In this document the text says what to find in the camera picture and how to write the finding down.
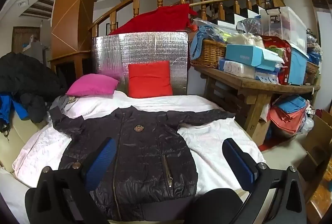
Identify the pink pillow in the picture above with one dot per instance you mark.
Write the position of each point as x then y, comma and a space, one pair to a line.
92, 85

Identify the blue storage bin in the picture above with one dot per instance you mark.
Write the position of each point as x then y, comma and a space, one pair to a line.
298, 65

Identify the bagged beige cloth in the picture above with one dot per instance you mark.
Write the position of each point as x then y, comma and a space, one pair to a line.
245, 39

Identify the large brown cardboard box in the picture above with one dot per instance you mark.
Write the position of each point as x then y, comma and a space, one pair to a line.
319, 141

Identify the wicker basket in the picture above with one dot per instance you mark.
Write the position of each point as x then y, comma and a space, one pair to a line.
208, 55

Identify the light blue cardboard box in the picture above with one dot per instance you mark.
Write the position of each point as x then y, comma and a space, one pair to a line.
246, 56

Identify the blue jacket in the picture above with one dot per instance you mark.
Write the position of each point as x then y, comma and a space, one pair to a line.
7, 105

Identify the black puffer jacket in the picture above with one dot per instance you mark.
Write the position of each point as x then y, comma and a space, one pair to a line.
145, 151

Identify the clear plastic bag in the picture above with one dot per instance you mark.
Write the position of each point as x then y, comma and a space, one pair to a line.
249, 25

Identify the red cloth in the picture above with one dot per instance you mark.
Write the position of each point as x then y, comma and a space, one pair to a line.
158, 20

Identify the stack of folded cloths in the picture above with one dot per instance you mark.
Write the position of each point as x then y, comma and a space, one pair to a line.
288, 115

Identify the white quilted blanket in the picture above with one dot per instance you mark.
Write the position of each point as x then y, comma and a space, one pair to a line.
215, 135

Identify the curved wooden column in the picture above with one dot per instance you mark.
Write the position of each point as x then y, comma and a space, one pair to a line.
70, 11

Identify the blue cloth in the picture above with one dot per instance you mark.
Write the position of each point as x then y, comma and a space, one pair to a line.
201, 37

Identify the wooden table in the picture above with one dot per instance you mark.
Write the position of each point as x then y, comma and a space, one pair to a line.
249, 83

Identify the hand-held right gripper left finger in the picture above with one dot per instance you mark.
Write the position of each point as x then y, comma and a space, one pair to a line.
101, 161

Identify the red gift box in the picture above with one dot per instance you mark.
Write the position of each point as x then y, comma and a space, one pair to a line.
277, 43

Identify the silver insulation panel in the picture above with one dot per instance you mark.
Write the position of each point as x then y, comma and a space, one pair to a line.
145, 47

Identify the red pillow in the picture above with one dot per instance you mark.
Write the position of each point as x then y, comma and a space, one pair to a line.
150, 79

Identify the grey garment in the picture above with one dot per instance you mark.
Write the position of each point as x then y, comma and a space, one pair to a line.
62, 103

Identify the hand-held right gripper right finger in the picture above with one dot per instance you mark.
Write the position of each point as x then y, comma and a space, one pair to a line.
238, 161

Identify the wooden cabinet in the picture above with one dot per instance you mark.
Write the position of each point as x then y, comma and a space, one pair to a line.
70, 60

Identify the white tissue pack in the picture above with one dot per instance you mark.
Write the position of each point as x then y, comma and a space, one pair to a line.
237, 69

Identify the clear plastic storage box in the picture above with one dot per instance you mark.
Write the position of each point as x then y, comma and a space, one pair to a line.
285, 26

